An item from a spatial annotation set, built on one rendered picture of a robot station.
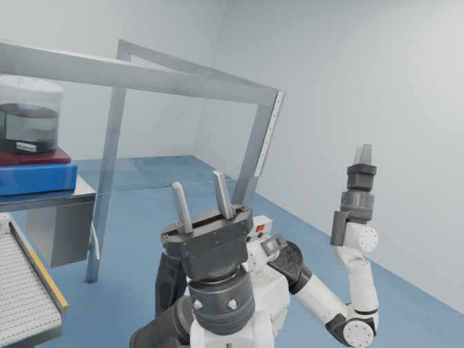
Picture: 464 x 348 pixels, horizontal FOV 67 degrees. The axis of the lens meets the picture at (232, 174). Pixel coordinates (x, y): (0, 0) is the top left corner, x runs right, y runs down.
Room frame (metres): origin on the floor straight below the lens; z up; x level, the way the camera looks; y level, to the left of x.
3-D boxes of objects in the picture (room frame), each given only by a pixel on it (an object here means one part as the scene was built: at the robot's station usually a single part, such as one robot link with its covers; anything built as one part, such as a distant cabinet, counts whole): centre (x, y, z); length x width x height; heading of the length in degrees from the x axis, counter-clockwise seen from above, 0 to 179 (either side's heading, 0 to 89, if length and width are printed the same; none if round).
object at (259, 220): (1.36, -0.15, 0.98); 0.17 x 0.06 x 0.26; 140
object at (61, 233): (0.93, 0.47, 1.15); 0.22 x 0.11 x 0.20; 50
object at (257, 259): (0.74, -0.11, 1.30); 0.10 x 0.07 x 0.09; 148
